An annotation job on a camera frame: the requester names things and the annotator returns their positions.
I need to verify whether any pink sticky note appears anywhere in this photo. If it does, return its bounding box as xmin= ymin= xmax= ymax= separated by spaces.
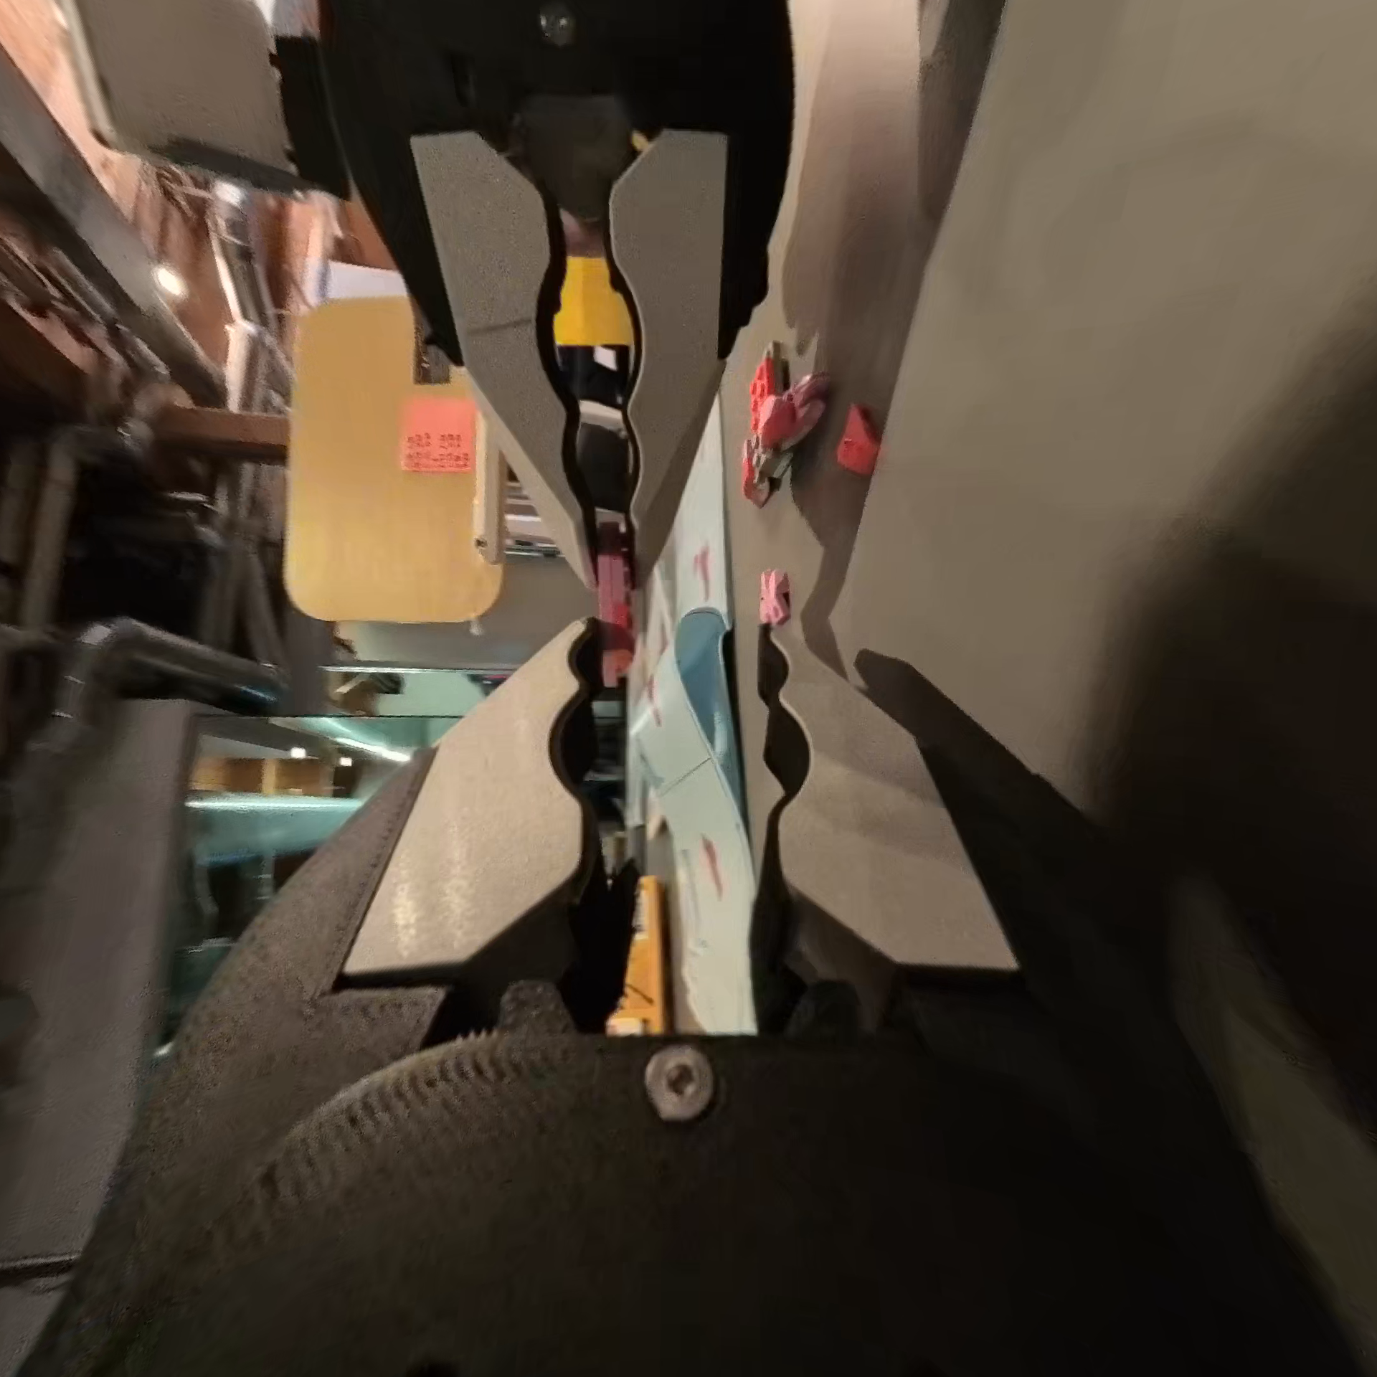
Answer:
xmin=400 ymin=400 xmax=477 ymax=476

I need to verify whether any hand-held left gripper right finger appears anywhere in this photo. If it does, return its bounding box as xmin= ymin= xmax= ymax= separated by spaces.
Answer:
xmin=752 ymin=625 xmax=1018 ymax=985

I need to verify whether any orange toy brick box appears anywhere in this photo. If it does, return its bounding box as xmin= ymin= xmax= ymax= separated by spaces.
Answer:
xmin=605 ymin=874 xmax=673 ymax=1036

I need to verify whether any pink red grey brick model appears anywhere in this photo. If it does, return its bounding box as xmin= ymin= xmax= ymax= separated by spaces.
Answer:
xmin=739 ymin=344 xmax=832 ymax=507

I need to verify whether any wooden book stand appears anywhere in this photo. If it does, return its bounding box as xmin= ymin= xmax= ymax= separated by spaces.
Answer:
xmin=282 ymin=295 xmax=565 ymax=626

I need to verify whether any yellow plastic bin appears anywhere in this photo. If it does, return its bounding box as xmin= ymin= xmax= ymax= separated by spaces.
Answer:
xmin=550 ymin=256 xmax=636 ymax=348

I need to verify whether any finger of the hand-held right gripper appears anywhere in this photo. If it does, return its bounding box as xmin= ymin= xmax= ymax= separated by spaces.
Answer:
xmin=411 ymin=130 xmax=600 ymax=589
xmin=608 ymin=130 xmax=734 ymax=574

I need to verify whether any pink plate brick assembly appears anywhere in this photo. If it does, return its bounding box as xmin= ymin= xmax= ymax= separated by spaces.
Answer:
xmin=595 ymin=516 xmax=641 ymax=685

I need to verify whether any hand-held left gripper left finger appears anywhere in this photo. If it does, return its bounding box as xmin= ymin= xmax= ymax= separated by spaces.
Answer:
xmin=337 ymin=618 xmax=603 ymax=992

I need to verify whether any open instruction booklet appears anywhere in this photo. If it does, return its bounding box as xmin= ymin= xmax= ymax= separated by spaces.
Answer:
xmin=621 ymin=392 xmax=764 ymax=1036

